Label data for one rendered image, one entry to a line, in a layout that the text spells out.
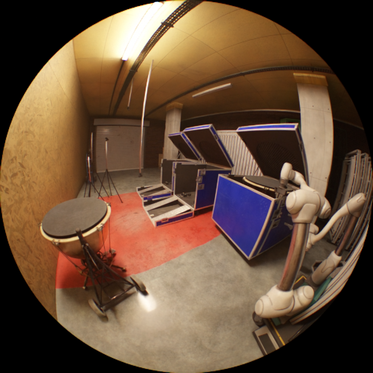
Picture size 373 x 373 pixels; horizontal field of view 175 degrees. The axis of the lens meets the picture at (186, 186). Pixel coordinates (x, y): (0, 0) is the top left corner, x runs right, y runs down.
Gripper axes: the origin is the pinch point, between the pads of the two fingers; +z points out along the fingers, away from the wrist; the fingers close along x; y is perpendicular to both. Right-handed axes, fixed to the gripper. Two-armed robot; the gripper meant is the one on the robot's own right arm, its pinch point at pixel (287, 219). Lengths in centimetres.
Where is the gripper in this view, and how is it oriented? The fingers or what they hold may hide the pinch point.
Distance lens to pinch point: 139.7
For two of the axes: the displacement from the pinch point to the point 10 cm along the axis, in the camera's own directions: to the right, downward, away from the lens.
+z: -6.6, -2.7, 7.0
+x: -0.7, 9.5, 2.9
